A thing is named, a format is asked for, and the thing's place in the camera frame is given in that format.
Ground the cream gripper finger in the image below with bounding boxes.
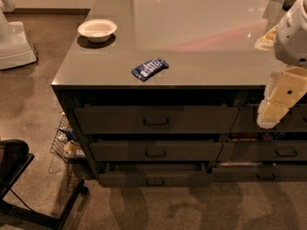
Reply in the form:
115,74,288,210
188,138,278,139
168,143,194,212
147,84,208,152
256,100,289,129
254,26,277,51

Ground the drawer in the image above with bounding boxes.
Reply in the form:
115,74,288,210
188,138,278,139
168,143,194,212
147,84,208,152
218,140,307,162
98,163,212,187
89,140,222,162
74,105,239,134
231,103,307,132
211,164,307,182

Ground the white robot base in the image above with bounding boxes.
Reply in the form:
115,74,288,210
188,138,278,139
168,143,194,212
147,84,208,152
0,0,37,70

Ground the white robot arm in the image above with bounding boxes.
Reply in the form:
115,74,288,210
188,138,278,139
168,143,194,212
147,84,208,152
254,0,307,128

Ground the grey drawer cabinet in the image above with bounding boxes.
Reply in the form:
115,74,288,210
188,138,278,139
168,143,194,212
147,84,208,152
52,0,307,180

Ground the blue snack packet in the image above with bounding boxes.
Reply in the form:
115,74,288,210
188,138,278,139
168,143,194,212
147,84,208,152
131,58,169,81

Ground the white bowl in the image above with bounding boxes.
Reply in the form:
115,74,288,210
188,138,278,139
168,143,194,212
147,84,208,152
78,19,117,43

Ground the black stand with monitor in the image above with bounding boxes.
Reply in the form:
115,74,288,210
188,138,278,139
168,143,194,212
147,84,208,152
0,139,88,230

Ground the wire basket with items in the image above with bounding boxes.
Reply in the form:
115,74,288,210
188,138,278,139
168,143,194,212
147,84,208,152
49,112,82,193

